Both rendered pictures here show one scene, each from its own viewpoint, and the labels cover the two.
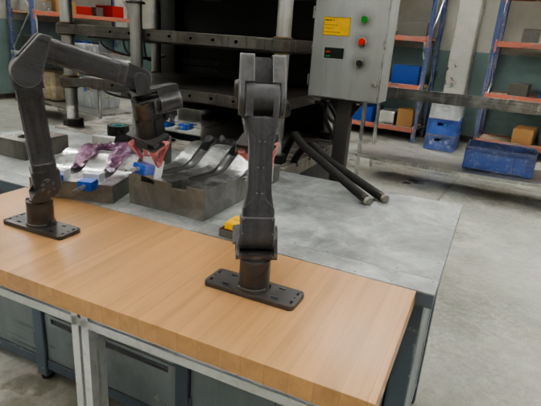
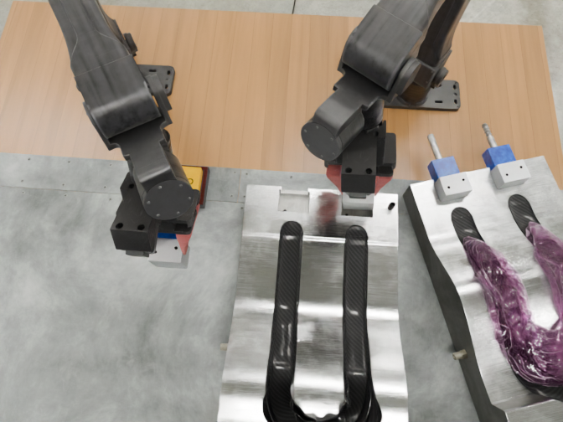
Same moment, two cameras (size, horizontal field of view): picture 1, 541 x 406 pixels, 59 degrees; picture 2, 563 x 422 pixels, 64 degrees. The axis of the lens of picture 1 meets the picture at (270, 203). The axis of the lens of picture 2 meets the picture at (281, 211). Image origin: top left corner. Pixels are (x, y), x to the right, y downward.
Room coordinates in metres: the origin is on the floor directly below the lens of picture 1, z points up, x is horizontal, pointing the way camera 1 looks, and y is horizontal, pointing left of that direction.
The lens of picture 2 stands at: (1.53, 0.13, 1.61)
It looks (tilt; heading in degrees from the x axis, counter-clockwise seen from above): 70 degrees down; 161
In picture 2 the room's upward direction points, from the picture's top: straight up
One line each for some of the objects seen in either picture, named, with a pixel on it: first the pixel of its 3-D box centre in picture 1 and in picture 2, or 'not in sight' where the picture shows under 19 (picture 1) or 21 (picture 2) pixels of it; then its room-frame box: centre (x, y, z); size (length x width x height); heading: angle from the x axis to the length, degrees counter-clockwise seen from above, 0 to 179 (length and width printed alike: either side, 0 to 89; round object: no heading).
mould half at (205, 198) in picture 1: (212, 171); (313, 340); (1.50, 0.20, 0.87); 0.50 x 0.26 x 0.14; 156
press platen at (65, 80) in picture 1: (208, 100); not in sight; (2.54, 0.36, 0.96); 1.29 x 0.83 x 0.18; 66
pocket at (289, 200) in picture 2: (183, 188); (293, 203); (1.27, 0.25, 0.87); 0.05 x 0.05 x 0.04; 66
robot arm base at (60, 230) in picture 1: (40, 213); (415, 83); (1.10, 0.57, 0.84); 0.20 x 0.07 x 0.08; 66
